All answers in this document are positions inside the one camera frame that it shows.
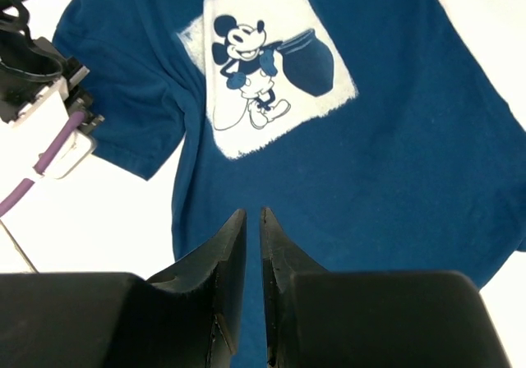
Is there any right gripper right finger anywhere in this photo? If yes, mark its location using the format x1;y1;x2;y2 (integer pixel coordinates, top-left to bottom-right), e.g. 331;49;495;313
260;208;510;368

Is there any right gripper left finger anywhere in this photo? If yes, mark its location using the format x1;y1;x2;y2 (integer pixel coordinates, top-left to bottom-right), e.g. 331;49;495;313
1;210;247;367

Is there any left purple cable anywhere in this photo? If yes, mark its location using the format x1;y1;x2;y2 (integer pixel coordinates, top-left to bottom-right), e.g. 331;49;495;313
0;112;88;217

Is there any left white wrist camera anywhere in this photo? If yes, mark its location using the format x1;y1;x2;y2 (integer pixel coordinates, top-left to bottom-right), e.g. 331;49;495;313
0;37;106;180

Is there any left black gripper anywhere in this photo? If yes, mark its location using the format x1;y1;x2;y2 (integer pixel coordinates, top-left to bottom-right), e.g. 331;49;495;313
0;0;65;84

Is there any blue mickey mouse t-shirt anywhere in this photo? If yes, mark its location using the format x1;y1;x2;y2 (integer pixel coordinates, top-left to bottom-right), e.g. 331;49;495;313
53;0;525;367

